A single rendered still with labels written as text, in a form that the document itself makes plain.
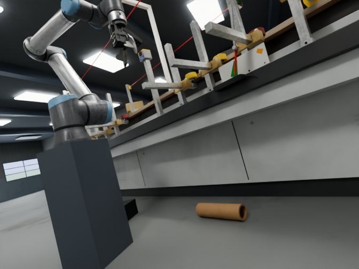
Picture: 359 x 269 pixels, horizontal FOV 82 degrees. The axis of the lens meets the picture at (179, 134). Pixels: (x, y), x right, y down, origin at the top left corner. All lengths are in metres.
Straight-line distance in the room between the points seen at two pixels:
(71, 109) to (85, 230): 0.60
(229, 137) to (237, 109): 0.34
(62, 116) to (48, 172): 0.29
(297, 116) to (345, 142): 0.24
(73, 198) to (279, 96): 1.06
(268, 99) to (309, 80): 0.18
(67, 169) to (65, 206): 0.18
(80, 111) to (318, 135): 1.23
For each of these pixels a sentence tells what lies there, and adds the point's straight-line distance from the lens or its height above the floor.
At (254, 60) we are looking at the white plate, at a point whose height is 0.74.
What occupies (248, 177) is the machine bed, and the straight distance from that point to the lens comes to 1.45.
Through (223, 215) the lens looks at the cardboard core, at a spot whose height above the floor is 0.03.
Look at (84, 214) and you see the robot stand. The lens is 1.11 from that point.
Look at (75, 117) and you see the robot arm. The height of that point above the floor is 0.74.
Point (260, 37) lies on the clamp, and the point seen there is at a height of 0.83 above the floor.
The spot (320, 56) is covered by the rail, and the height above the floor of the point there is 0.64.
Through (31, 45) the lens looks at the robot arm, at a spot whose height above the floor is 1.28.
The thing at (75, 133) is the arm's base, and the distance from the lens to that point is 1.19.
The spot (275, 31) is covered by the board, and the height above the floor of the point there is 0.88.
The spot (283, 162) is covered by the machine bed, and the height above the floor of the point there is 0.21.
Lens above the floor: 0.45
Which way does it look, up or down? 3 degrees up
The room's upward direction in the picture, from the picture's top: 15 degrees counter-clockwise
